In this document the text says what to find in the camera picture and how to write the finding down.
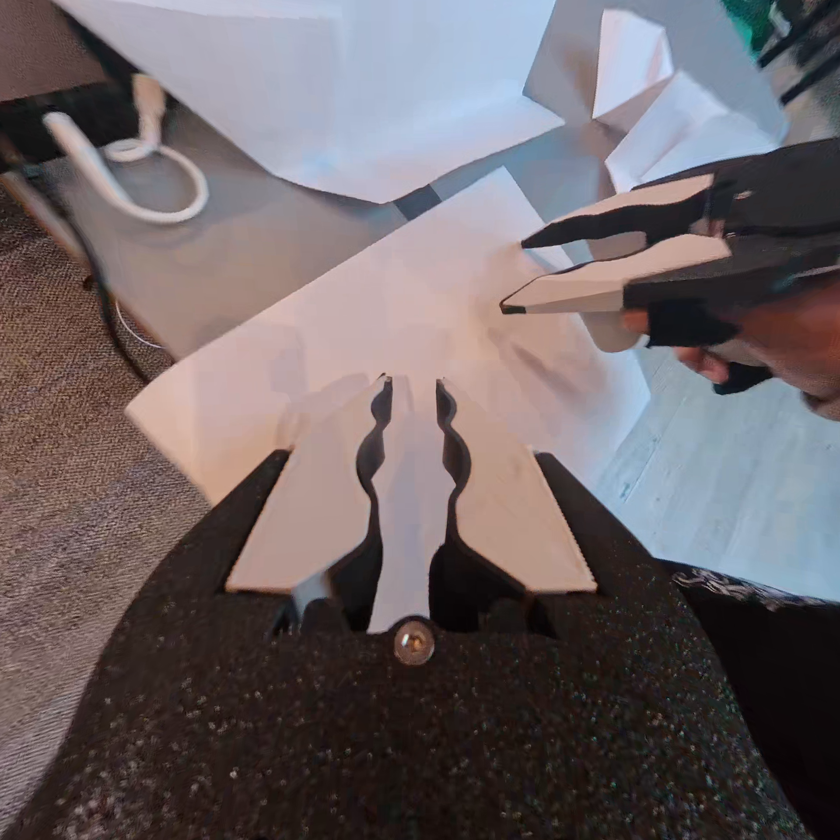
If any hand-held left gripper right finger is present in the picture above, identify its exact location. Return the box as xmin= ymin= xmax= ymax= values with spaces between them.
xmin=428 ymin=377 xmax=599 ymax=632

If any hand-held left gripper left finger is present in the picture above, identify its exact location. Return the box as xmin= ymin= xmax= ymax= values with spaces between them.
xmin=224 ymin=374 xmax=395 ymax=631

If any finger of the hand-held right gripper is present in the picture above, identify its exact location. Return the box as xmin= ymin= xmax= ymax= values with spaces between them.
xmin=521 ymin=174 xmax=718 ymax=252
xmin=500 ymin=235 xmax=733 ymax=316

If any white paper sheet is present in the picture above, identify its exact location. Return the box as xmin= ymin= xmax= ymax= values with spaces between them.
xmin=125 ymin=165 xmax=651 ymax=509
xmin=51 ymin=0 xmax=567 ymax=206

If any person's right hand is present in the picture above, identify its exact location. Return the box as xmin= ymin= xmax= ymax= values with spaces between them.
xmin=620 ymin=282 xmax=840 ymax=421

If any person's black clothing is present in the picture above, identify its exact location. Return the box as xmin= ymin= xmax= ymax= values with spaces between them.
xmin=669 ymin=561 xmax=840 ymax=840

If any short white cable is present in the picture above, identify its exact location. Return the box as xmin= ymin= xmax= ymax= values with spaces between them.
xmin=42 ymin=72 xmax=211 ymax=225

